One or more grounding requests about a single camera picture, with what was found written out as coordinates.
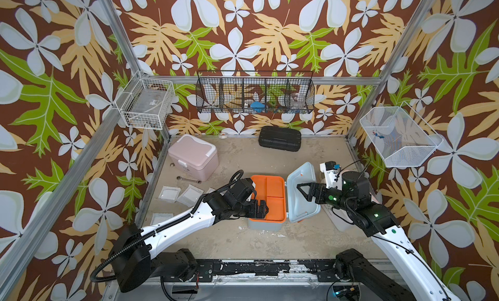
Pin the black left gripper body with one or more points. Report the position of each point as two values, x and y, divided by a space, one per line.
236 208

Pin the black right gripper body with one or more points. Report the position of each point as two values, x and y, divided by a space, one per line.
335 198

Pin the grey box orange handle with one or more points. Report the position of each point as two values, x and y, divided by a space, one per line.
284 201

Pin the white and salmon first aid box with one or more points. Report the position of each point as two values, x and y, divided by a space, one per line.
339 218

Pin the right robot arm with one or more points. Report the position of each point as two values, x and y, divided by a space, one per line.
379 224

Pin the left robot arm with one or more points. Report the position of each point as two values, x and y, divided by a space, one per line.
140 253

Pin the pink medicine chest box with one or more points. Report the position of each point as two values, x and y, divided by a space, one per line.
196 157

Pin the silver ratchet wrench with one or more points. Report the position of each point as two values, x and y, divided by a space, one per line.
179 178

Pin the black hard case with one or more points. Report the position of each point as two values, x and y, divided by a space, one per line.
280 138

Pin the white mesh basket right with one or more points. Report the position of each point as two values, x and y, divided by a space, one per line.
400 135

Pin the blue item in black basket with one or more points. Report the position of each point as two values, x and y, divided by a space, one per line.
258 107

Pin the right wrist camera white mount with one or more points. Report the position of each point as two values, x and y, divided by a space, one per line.
331 171

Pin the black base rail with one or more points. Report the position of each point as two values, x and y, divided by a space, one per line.
326 270

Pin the black wire basket rear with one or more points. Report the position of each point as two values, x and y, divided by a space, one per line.
234 91

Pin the white wire basket left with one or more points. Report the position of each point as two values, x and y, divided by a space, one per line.
145 101

